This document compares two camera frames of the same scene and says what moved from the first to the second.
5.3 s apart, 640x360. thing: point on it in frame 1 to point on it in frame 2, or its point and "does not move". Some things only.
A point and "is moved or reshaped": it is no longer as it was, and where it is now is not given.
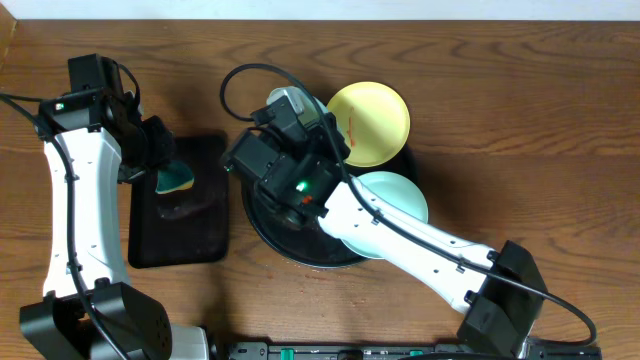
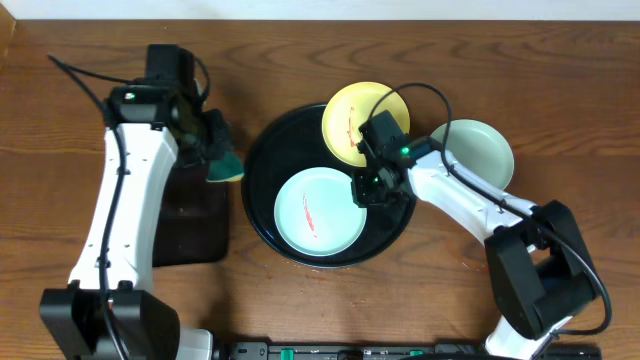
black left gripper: x=157 y=148 to x=216 y=138
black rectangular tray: x=185 y=227 does not move
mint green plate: x=398 y=189 is moved or reshaped
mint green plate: x=312 y=107 to x=480 y=148
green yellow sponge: x=178 y=175 to x=227 y=170
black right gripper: x=321 y=142 to x=360 y=197
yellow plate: x=374 y=121 does not move
